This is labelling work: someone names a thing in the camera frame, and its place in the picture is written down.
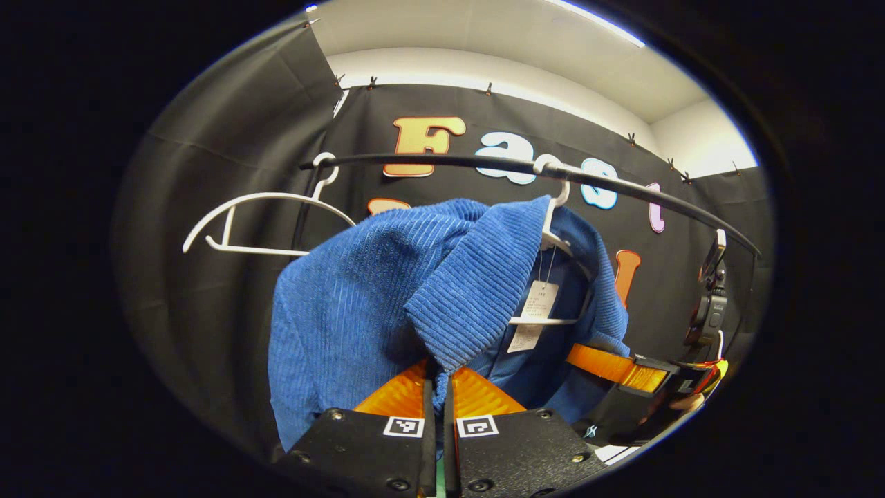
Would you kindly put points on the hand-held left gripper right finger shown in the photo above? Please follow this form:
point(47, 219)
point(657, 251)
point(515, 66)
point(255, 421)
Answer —
point(511, 449)

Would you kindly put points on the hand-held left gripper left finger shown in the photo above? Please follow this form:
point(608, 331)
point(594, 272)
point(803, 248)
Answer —
point(359, 449)

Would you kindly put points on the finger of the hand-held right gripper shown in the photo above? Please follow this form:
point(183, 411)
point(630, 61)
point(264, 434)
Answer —
point(612, 366)
point(622, 415)

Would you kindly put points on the white plastic hanger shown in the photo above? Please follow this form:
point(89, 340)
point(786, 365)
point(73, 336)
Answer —
point(551, 221)
point(256, 249)

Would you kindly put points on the white paper garment tag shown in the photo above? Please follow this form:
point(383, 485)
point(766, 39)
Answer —
point(536, 308)

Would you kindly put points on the black backdrop cloth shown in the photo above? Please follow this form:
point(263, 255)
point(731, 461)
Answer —
point(207, 173)

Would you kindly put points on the row of black backdrop clips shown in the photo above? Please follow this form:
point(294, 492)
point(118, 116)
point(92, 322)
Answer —
point(372, 83)

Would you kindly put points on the black clothes rail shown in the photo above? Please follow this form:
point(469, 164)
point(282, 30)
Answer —
point(449, 160)

